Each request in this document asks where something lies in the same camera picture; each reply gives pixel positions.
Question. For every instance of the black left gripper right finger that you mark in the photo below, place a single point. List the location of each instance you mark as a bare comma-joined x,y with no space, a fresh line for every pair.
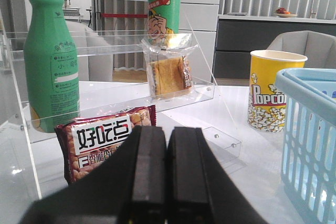
198,189

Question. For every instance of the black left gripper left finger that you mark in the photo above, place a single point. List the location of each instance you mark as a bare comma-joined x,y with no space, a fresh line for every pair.
129,187

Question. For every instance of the packaged bread slice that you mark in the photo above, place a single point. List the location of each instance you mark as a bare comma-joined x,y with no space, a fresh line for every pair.
167,65

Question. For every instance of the light blue plastic basket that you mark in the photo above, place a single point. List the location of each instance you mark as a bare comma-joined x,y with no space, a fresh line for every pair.
308,158

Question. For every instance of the red biscuit snack packet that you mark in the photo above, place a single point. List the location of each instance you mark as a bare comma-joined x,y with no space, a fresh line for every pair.
88,142

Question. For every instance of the yellow popcorn paper cup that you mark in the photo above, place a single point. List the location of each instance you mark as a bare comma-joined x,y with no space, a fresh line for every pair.
266,103

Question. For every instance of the clear acrylic display shelf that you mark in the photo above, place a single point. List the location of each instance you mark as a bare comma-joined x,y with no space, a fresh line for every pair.
31,161

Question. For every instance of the dark kitchen counter cabinet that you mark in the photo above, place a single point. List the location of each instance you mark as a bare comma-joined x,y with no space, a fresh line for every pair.
237,36

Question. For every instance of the green bottle with cap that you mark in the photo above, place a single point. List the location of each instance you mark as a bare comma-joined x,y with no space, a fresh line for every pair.
51,66

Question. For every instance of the grey armchair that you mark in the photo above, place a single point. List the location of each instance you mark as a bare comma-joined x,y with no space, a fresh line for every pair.
319,48

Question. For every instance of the green cartoon-label bottle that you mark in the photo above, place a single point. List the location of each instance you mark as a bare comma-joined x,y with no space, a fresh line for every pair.
163,18

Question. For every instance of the plate of fruit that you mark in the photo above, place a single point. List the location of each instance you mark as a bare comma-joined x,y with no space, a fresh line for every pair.
283,13

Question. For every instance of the white refrigerator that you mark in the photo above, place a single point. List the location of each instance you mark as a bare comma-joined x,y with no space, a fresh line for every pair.
200,18

